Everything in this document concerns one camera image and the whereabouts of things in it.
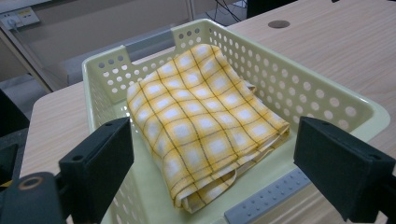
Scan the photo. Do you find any round grey table grommet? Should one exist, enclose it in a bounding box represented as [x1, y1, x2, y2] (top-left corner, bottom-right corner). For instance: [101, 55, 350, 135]
[267, 20, 291, 30]

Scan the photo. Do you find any pale green perforated plastic basket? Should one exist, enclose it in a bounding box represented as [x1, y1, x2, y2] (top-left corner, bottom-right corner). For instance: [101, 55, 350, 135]
[81, 18, 391, 224]

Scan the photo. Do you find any black power cable bundle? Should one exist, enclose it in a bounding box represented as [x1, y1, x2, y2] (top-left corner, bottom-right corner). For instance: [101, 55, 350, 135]
[214, 0, 248, 22]

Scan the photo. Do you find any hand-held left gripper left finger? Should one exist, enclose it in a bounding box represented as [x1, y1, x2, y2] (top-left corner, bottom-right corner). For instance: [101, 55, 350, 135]
[58, 116, 135, 224]

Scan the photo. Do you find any yellow checked cloth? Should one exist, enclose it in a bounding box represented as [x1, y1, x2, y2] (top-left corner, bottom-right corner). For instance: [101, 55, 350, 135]
[125, 43, 290, 215]

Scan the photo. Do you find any white wall power outlet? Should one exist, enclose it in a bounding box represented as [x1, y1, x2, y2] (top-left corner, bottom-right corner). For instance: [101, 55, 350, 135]
[0, 7, 41, 31]

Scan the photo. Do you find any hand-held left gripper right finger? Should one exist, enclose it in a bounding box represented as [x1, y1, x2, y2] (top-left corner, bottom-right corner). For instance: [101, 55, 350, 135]
[292, 116, 396, 224]

